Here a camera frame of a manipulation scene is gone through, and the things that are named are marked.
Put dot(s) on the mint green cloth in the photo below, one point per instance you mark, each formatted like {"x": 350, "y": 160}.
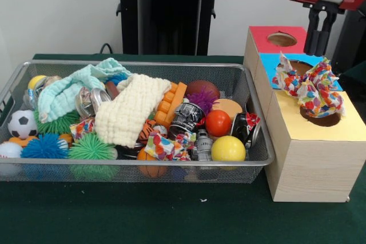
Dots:
{"x": 63, "y": 92}

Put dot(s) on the dark green side table cloth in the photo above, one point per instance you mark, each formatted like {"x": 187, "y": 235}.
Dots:
{"x": 357, "y": 74}

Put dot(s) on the colourful patterned paper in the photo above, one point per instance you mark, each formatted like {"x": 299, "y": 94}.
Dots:
{"x": 163, "y": 147}
{"x": 314, "y": 98}

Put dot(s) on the blue spiky ball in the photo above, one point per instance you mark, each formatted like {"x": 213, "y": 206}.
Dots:
{"x": 43, "y": 147}

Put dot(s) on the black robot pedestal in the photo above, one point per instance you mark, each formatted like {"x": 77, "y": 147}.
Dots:
{"x": 168, "y": 27}

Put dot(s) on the green spiky ball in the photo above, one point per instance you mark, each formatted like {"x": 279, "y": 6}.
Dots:
{"x": 91, "y": 148}

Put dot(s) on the black upright panel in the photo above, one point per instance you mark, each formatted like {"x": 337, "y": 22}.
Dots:
{"x": 354, "y": 41}

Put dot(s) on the red orange ball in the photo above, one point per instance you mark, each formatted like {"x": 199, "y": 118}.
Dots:
{"x": 218, "y": 123}

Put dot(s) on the purple spiky ball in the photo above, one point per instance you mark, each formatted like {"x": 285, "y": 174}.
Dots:
{"x": 201, "y": 98}

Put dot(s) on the white baseball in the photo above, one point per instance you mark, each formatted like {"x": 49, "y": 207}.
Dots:
{"x": 10, "y": 150}

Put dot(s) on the black and white soccer ball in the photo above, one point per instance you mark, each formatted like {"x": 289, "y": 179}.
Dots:
{"x": 22, "y": 124}

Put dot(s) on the shallow clear mesh bin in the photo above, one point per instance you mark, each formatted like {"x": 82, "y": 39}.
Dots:
{"x": 57, "y": 175}

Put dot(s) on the large yellow ball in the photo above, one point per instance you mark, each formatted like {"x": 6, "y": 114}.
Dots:
{"x": 228, "y": 148}

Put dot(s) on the wooden box with three holes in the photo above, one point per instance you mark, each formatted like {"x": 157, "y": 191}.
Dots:
{"x": 314, "y": 169}

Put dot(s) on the cream knitted cloth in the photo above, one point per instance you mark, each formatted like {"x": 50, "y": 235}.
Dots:
{"x": 128, "y": 112}

